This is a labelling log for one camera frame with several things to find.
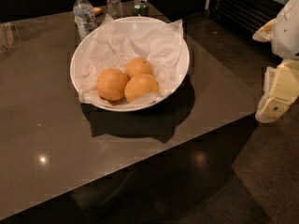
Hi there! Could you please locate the clear water bottle rear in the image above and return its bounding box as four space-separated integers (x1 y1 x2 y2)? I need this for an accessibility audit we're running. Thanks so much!
107 0 123 19

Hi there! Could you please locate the rear orange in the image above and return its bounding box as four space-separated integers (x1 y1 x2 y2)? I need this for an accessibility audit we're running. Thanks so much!
124 57 153 78

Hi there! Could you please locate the white bowl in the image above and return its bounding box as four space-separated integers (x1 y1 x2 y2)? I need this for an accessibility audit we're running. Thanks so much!
69 16 191 113

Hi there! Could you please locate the orange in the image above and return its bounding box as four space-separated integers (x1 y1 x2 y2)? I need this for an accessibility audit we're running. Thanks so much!
124 74 160 103
96 68 129 102
124 57 153 78

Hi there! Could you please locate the clear water bottle white cap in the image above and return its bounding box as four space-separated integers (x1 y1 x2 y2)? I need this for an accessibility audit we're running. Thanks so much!
73 0 97 39

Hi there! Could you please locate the dark slatted furniture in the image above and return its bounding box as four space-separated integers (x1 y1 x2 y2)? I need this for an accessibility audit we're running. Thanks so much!
208 0 289 32

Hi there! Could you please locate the left orange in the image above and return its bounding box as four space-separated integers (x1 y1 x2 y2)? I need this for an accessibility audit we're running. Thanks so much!
96 68 129 102

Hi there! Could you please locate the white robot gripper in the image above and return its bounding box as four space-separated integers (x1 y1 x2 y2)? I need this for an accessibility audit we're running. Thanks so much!
252 0 299 123

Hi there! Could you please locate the white crumpled paper liner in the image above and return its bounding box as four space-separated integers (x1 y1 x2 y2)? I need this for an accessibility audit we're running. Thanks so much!
78 14 184 107

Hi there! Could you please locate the clear acrylic stand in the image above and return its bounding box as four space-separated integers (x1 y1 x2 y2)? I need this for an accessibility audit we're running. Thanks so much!
0 22 21 53

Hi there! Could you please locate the green metal can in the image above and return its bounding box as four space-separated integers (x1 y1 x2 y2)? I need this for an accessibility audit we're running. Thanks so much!
133 0 149 16

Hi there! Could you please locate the front right orange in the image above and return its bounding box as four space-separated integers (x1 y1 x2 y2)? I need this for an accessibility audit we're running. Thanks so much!
124 74 160 103

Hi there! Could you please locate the brown bread roll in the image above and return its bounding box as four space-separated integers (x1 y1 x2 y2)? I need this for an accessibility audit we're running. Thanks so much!
93 7 102 16

